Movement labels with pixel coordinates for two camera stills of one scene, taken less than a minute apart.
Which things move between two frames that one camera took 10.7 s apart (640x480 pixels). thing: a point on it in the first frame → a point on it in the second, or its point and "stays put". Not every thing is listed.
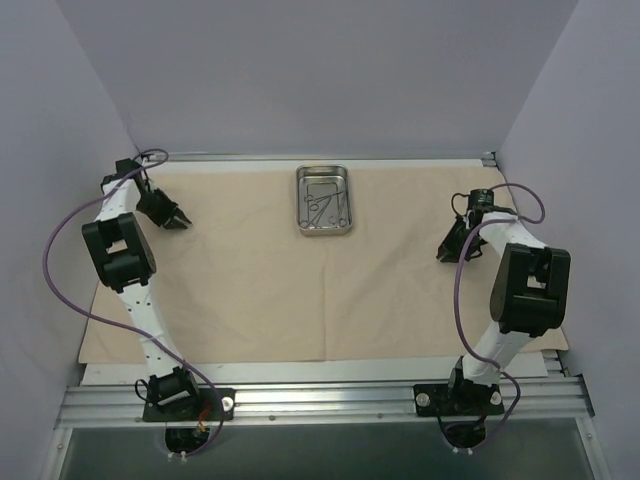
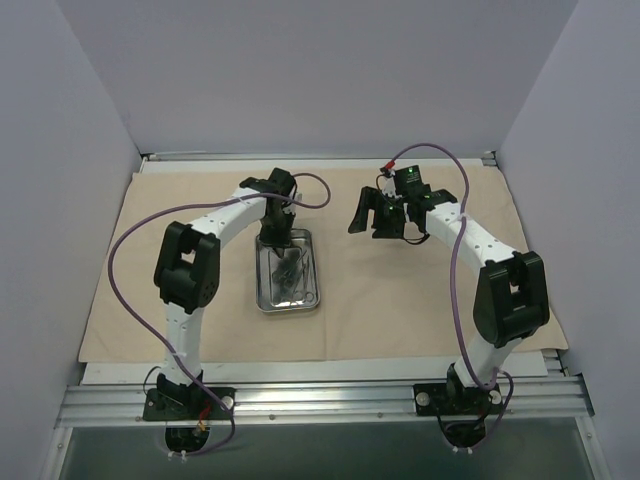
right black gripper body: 454,242 → 382,220
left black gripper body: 167,212 → 275,236
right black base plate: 463,398 stays put
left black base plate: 206,407 stays put
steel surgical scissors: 313,201 → 283,281
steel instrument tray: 323,199 → 289,282
